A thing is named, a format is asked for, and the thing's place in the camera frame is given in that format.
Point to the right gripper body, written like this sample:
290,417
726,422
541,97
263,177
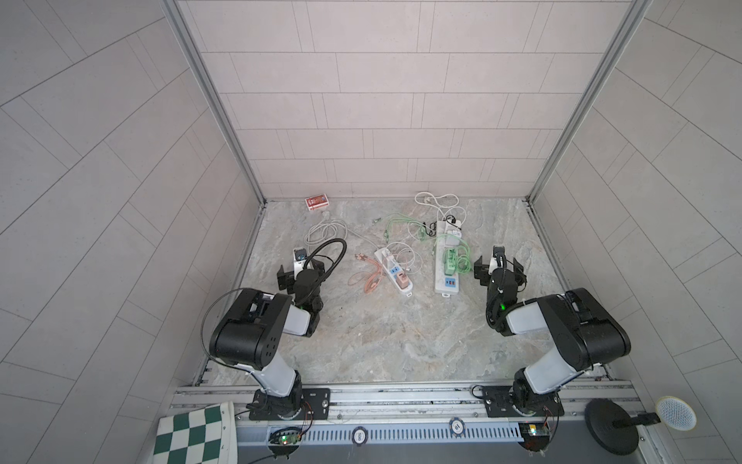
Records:
486,280

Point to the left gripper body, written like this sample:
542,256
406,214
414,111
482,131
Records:
285,278

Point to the green charger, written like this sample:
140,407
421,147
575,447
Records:
450,269
452,256

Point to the green charger front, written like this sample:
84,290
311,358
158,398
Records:
452,256

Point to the colourful white power strip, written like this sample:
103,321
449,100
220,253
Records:
448,242

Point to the white charger with black cable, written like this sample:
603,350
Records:
452,221

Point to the pink charger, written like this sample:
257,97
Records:
402,280

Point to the blue white power strip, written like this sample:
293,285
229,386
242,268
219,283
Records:
392,268

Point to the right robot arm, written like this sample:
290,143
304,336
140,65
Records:
584,334

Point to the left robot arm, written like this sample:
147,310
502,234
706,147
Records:
248,336

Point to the red small box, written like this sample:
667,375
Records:
317,202

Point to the green white checkerboard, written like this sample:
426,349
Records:
206,435

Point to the aluminium rail base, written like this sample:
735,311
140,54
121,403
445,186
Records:
405,413

